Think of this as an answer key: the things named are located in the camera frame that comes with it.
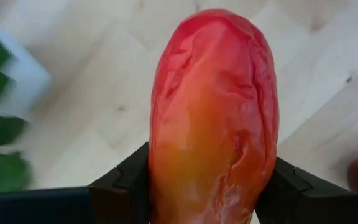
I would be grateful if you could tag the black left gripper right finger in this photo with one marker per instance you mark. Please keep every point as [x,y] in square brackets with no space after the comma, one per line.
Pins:
[297,202]

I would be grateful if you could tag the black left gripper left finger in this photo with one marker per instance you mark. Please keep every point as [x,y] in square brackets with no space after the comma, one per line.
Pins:
[123,199]

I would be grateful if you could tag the red orange mango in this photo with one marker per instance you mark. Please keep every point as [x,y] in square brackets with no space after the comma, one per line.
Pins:
[213,109]

